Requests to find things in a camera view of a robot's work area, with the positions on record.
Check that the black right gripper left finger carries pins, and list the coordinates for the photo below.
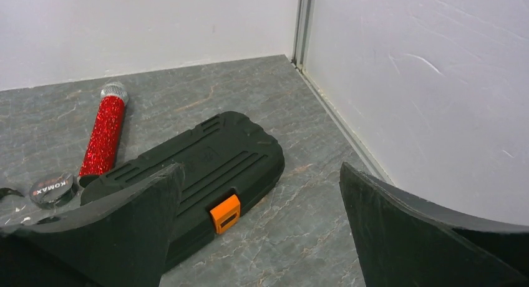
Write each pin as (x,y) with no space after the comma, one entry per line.
(119,240)

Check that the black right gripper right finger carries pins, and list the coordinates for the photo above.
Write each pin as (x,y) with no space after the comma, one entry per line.
(404,240)

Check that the black plastic tool case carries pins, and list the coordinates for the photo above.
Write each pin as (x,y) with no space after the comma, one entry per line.
(229,162)

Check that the steel claw hammer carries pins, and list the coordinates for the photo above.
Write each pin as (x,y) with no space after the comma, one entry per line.
(5,192)

